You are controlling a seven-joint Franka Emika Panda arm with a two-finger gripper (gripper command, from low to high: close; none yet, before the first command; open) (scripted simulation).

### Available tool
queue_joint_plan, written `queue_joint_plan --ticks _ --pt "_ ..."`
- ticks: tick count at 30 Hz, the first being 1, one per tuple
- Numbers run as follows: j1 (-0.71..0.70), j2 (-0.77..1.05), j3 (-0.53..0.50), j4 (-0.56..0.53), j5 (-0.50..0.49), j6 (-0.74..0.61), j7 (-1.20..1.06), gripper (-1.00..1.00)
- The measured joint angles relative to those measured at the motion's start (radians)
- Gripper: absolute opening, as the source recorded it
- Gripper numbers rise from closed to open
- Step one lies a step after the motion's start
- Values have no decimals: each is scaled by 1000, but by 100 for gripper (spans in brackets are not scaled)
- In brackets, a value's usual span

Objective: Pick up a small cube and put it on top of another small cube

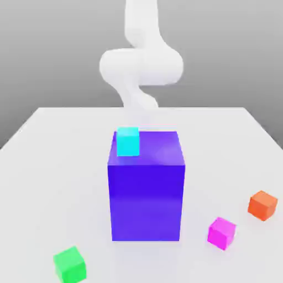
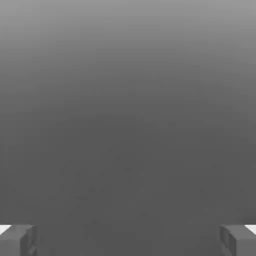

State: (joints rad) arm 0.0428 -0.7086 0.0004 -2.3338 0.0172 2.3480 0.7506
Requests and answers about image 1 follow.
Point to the small magenta cube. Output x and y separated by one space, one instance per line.
221 234

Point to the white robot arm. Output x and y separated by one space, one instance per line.
141 66

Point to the small orange cube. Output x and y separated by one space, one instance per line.
262 205

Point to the small cyan cube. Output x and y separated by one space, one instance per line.
128 143

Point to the large purple box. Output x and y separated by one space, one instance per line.
146 194

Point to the small green cube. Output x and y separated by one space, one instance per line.
70 266

